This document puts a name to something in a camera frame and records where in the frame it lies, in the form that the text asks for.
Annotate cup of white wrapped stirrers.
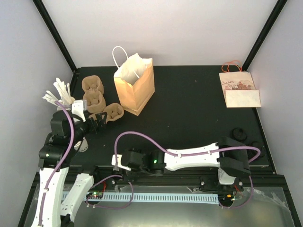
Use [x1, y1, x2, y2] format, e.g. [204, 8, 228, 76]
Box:
[42, 78, 75, 110]

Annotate black right frame post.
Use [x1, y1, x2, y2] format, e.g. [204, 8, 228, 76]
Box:
[242, 0, 288, 71]

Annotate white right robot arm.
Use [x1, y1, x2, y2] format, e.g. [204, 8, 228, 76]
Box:
[118, 137, 250, 191]

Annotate printed paper bag orange handles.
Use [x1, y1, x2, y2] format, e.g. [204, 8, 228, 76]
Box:
[219, 60, 261, 108]

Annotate light blue cable duct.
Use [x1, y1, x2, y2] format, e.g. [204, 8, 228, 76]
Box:
[61, 191, 219, 205]

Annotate white paper coffee cup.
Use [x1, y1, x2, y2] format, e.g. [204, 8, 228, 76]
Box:
[74, 137, 88, 152]

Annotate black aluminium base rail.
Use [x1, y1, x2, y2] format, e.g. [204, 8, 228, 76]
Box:
[35, 165, 285, 192]

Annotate brown paper takeout bag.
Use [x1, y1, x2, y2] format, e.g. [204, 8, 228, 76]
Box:
[112, 46, 155, 116]

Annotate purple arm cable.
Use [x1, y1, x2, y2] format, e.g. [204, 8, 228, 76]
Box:
[36, 101, 134, 227]
[114, 131, 261, 210]

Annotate black lid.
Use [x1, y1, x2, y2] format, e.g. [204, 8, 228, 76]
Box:
[247, 141, 266, 159]
[231, 127, 247, 142]

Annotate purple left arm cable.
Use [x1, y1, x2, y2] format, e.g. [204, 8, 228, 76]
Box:
[36, 101, 134, 227]

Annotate stack of pulp cup carriers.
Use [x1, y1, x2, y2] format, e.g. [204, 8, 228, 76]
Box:
[81, 75, 106, 114]

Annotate black left frame post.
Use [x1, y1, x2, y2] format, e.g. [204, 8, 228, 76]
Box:
[32, 0, 77, 73]

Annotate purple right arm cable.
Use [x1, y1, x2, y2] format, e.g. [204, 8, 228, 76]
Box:
[114, 131, 261, 210]

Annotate black frame post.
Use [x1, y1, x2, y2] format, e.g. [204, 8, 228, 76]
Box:
[32, 0, 77, 73]
[242, 0, 288, 71]

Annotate brown pulp cup carrier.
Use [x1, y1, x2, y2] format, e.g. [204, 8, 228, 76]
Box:
[89, 103, 124, 123]

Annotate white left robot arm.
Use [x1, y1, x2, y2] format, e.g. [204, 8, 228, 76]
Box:
[32, 110, 107, 227]

